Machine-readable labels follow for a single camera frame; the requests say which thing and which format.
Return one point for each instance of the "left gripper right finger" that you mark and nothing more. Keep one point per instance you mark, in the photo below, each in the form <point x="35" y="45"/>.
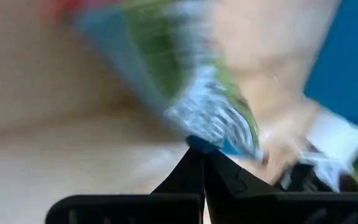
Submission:
<point x="235" y="193"/>

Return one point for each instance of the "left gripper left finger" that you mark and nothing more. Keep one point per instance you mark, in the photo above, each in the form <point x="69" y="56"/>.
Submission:
<point x="185" y="180"/>

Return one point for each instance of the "green granola bar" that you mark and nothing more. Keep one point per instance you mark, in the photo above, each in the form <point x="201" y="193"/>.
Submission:
<point x="166" y="56"/>

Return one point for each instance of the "blue plastic tray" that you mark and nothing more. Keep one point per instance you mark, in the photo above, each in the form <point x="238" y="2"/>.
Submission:
<point x="350" y="62"/>

